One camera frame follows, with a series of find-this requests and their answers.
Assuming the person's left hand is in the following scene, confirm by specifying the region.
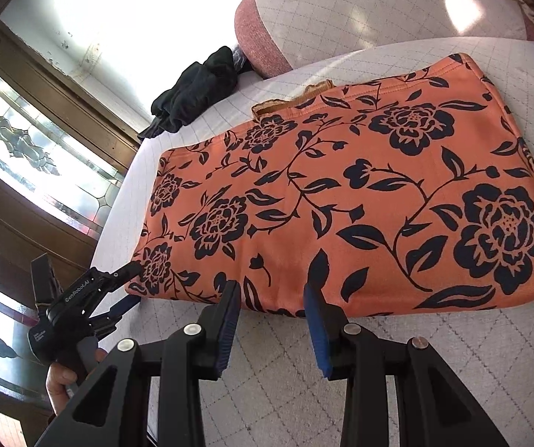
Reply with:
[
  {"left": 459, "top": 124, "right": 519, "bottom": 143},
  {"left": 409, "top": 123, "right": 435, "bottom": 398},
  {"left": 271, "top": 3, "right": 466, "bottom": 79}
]
[{"left": 45, "top": 348, "right": 109, "bottom": 416}]

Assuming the black clothes pile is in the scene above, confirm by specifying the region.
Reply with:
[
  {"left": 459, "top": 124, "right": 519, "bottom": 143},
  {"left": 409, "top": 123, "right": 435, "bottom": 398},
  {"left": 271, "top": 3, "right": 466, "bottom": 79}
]
[{"left": 137, "top": 45, "right": 249, "bottom": 140}]

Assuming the orange floral dress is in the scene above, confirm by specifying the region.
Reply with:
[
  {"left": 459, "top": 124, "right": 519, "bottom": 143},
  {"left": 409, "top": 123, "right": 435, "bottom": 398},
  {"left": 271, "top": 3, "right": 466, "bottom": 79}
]
[{"left": 124, "top": 53, "right": 534, "bottom": 318}]

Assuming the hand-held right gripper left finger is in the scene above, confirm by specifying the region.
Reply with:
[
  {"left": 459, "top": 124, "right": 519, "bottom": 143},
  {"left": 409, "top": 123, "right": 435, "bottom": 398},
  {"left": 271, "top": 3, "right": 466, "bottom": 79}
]
[{"left": 34, "top": 280, "right": 243, "bottom": 447}]

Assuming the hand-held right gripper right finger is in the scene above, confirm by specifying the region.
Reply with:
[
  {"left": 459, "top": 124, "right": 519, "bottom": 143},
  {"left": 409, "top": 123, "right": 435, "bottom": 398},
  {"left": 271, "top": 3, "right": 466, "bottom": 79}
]
[{"left": 303, "top": 282, "right": 511, "bottom": 447}]

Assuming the pink quilted bolster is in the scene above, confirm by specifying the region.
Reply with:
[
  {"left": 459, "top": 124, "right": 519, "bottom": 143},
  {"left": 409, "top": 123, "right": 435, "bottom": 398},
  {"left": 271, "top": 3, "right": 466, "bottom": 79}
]
[{"left": 234, "top": 0, "right": 531, "bottom": 79}]

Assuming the quilted white bed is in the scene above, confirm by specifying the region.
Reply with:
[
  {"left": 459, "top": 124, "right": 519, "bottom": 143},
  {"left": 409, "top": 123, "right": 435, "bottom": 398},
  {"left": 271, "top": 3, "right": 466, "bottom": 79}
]
[{"left": 89, "top": 37, "right": 534, "bottom": 447}]

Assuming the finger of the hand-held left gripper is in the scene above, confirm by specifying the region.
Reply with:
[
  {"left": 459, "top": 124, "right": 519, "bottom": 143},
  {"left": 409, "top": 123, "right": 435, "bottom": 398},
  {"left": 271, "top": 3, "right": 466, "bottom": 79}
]
[
  {"left": 87, "top": 295, "right": 142, "bottom": 340},
  {"left": 80, "top": 261, "right": 143, "bottom": 320}
]

